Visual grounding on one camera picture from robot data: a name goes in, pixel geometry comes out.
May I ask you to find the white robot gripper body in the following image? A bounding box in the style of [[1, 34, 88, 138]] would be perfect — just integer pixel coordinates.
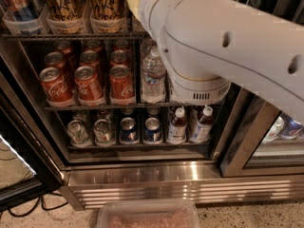
[[139, 0, 180, 39]]

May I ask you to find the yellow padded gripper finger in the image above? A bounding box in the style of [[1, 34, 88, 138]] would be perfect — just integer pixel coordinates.
[[123, 0, 149, 21]]

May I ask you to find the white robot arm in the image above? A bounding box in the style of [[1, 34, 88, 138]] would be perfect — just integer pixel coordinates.
[[126, 0, 304, 122]]

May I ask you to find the orange can column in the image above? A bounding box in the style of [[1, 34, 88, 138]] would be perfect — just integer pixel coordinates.
[[91, 0, 124, 21], [47, 0, 85, 22]]

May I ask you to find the second row right cola can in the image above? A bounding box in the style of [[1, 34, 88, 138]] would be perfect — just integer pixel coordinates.
[[109, 50, 129, 67]]

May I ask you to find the second row cola can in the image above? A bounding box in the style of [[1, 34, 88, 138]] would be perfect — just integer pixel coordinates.
[[109, 50, 129, 67], [80, 50, 104, 83], [44, 51, 75, 88]]

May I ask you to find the second row middle cola can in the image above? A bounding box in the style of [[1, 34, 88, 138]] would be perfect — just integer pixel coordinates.
[[80, 50, 104, 83]]

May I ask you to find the front right cola can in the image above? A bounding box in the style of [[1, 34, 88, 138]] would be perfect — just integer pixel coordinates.
[[109, 65, 135, 100]]

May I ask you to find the second row left cola can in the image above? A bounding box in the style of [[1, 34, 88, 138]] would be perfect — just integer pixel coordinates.
[[44, 51, 75, 88]]

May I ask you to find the front middle cola can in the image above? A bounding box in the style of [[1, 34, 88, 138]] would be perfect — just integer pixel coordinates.
[[74, 66, 104, 101]]

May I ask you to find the blue red can top-left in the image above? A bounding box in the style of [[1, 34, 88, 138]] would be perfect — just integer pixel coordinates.
[[1, 0, 38, 22]]

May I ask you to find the front left cola can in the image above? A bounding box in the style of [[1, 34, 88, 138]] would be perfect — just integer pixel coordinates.
[[39, 66, 73, 103]]

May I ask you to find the blue pepsi can right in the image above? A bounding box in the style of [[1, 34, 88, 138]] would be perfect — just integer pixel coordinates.
[[143, 117, 162, 143]]

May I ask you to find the blue pepsi can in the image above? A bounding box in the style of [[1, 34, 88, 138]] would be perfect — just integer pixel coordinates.
[[120, 117, 138, 143], [143, 117, 162, 143]]

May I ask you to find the blue pepsi can left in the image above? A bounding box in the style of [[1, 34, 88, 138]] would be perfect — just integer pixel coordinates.
[[120, 117, 138, 143]]

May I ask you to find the silver green can right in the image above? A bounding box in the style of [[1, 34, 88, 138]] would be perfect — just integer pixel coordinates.
[[93, 119, 113, 143]]

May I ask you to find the silver green can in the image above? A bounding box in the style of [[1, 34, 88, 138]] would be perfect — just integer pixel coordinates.
[[66, 120, 91, 146], [93, 119, 113, 143]]

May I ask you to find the silver green can left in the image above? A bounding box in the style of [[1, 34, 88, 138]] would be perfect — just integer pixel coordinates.
[[66, 120, 91, 146]]

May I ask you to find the white can behind glass door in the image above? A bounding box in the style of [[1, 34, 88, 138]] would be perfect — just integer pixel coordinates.
[[262, 117, 284, 143]]

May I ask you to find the fridge glass sliding door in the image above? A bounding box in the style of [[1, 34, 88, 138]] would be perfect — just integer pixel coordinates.
[[220, 89, 304, 178]]

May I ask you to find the blue can behind glass door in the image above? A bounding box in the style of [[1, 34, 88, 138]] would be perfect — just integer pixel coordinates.
[[280, 115, 303, 140]]

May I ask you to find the stainless steel fridge base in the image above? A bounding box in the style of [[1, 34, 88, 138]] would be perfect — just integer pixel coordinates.
[[60, 161, 304, 211]]

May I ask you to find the front left water bottle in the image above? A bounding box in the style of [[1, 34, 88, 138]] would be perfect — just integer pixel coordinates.
[[142, 47, 166, 104]]

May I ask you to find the brown drink bottle left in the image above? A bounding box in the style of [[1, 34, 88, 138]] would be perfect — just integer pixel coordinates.
[[167, 107, 187, 143]]

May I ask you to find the brown drink bottle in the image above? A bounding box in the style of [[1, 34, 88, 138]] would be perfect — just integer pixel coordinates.
[[189, 105, 214, 143], [167, 107, 187, 143]]

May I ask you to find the brown drink bottle right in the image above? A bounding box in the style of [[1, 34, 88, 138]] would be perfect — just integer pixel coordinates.
[[189, 105, 214, 143]]

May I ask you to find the clear plastic bin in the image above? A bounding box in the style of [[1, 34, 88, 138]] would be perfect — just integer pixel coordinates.
[[96, 199, 200, 228]]

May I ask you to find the top wire shelf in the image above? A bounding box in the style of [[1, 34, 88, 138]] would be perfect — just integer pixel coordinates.
[[1, 32, 149, 41]]

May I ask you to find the black cable on floor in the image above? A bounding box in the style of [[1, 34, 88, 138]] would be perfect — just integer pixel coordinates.
[[6, 192, 69, 219]]

